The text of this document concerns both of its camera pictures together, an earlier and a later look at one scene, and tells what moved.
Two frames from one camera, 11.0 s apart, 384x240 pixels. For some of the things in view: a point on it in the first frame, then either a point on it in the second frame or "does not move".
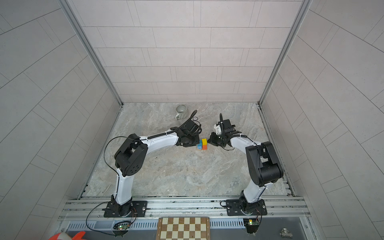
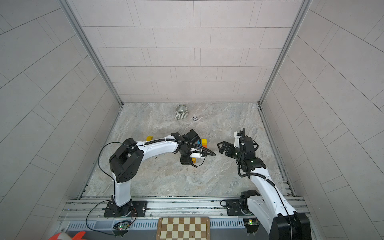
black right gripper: x=213 y=140 → x=226 y=144
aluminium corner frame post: x=302 y=11 does not move
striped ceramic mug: x=182 y=112 does not move
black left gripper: x=196 y=135 → x=186 y=161
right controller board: x=251 y=224 does not move
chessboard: x=183 y=228 does not move
